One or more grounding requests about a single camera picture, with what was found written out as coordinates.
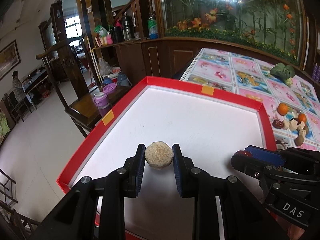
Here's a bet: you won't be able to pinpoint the orange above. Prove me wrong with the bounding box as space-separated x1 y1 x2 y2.
277 103 289 116
297 113 307 124

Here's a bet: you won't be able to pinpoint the wooden chair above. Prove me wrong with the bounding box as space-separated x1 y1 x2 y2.
36 34 104 137

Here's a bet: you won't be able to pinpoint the green leafy vegetable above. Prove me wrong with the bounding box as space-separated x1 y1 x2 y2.
270 62 295 87

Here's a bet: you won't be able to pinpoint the dark red date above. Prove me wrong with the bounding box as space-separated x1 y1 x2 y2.
272 120 284 129
234 151 253 157

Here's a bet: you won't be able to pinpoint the beige cake piece sliced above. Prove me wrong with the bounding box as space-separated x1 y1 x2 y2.
297 121 307 138

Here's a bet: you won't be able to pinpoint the purple thermos bottle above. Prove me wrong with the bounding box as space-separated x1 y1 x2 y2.
93 92 112 118

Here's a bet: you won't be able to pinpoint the brown kiwi fruit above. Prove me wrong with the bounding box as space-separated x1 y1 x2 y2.
303 125 309 135
294 135 304 146

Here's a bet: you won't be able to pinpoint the artificial flower glass panel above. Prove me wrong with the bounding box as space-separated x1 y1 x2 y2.
160 0 303 66

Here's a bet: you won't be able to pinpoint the colourful fruit print tablecloth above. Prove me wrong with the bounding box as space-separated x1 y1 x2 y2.
180 48 319 151

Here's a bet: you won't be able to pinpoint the purple spray bottles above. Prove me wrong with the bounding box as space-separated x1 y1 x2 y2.
311 63 320 83

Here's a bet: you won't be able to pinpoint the beige cake piece small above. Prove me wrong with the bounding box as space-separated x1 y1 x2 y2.
282 119 290 130

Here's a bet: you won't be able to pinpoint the green plastic bottle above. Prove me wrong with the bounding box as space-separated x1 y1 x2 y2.
148 15 158 39

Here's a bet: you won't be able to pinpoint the red tray white inside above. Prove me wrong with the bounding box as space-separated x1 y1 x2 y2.
56 77 276 239

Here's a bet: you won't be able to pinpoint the dining table blue cloth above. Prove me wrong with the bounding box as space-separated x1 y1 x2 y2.
22 67 48 109

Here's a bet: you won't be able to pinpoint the black thermos flask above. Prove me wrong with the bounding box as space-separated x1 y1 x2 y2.
122 15 135 41

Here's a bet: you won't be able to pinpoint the seated person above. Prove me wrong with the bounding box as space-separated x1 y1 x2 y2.
12 70 26 102

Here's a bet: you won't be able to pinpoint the framed landscape painting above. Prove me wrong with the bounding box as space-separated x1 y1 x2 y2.
0 40 21 79

